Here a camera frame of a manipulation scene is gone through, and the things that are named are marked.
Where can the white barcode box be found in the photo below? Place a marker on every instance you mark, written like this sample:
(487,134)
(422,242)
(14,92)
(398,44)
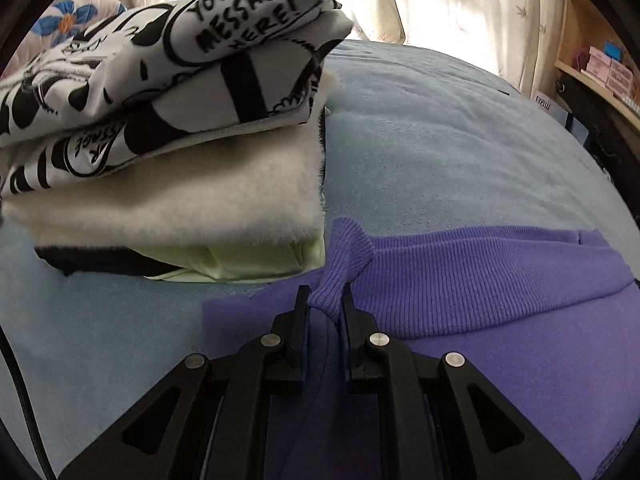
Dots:
(547,101)

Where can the floral quilt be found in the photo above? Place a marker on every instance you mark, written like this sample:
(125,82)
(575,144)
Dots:
(65,17)

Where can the cream fleece garment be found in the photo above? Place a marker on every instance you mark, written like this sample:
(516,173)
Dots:
(175,195)

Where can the blue bed sheet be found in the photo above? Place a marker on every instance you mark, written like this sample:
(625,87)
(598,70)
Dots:
(425,160)

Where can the purple hoodie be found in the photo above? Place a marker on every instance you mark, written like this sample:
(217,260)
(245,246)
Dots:
(475,280)

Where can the wooden shelf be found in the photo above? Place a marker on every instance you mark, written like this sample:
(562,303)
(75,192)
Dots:
(575,25)

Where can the stack of pink boxes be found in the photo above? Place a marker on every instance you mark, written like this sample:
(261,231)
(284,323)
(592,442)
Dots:
(607,70)

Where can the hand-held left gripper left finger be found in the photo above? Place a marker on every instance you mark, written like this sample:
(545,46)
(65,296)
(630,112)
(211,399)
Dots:
(305,345)

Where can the small blue box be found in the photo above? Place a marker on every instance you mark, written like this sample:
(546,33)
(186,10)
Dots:
(614,50)

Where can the black and white printed garment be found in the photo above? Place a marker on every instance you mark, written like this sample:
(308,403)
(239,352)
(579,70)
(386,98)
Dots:
(150,70)

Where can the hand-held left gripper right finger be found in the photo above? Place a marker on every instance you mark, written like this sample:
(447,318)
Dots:
(346,345)

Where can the light green folded garment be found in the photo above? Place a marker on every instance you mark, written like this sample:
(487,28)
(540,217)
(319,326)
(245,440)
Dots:
(240,262)

